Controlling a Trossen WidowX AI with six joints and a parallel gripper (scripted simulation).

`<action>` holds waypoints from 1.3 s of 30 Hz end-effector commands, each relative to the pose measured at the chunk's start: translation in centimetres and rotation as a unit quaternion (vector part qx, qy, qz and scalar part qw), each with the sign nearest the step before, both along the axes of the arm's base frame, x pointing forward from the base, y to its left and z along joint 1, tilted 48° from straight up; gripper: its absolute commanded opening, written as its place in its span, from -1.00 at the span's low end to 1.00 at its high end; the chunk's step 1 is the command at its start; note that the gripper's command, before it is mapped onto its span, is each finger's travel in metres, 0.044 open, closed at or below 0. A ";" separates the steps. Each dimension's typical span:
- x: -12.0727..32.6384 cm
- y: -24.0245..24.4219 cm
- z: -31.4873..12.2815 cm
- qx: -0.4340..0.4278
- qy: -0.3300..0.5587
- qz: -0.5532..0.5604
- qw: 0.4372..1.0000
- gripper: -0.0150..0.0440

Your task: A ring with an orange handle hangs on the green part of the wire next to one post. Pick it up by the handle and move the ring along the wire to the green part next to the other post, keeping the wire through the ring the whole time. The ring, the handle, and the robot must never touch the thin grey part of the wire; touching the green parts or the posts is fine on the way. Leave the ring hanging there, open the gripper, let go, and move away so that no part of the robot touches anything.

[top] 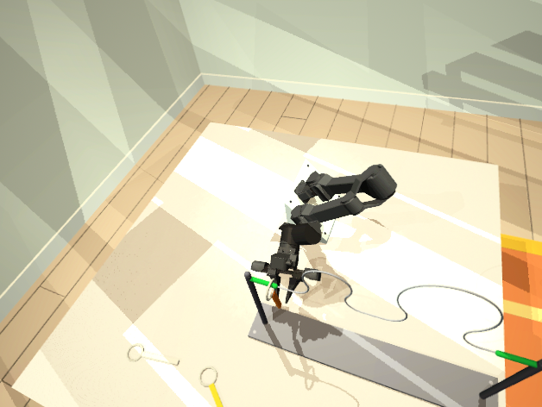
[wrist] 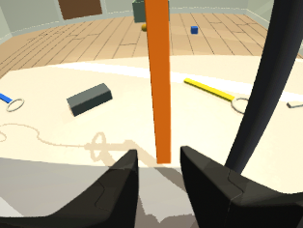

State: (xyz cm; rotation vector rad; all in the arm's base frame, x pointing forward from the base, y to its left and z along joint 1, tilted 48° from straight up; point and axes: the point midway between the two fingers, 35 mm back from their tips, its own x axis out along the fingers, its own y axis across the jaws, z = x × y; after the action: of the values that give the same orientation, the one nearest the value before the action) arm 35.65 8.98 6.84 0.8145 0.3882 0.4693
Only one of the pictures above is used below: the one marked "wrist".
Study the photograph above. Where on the blue handle with grey loop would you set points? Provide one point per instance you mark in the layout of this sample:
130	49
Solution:
9	101

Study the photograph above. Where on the yellow handle with grey ring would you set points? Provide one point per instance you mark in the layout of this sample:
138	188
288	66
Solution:
217	93

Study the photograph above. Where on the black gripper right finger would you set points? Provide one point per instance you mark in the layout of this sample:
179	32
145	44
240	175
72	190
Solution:
220	198

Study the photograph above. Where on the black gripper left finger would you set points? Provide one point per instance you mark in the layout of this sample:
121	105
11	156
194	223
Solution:
111	202

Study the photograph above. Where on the orange bar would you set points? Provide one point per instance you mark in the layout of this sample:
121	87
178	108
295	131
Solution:
156	18

